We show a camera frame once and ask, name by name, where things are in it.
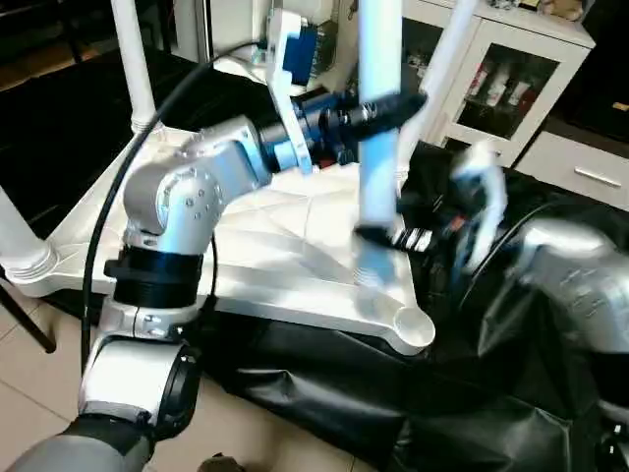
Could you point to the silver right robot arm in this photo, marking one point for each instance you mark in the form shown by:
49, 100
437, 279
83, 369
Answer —
560, 275

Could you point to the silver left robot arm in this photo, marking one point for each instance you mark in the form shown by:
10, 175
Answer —
187, 206

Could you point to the white plastic table top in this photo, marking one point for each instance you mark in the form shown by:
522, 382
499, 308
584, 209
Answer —
295, 226

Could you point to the white glass-door cabinet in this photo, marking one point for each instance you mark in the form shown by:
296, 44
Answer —
501, 69

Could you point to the white drawer unit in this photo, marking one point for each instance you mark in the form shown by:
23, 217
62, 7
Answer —
585, 172

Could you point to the black work mat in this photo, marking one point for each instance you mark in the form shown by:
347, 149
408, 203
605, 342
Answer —
393, 393

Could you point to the brown teddy bear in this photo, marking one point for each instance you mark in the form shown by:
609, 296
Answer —
565, 8

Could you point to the black metal stand leg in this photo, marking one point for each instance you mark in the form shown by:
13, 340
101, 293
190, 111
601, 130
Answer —
29, 320

